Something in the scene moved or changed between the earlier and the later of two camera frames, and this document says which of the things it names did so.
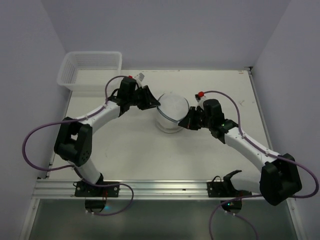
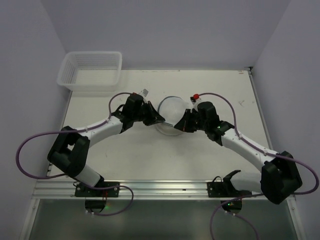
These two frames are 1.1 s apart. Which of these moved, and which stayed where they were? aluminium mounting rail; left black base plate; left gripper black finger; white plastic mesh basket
Moved: left gripper black finger
Stayed: aluminium mounting rail; white plastic mesh basket; left black base plate
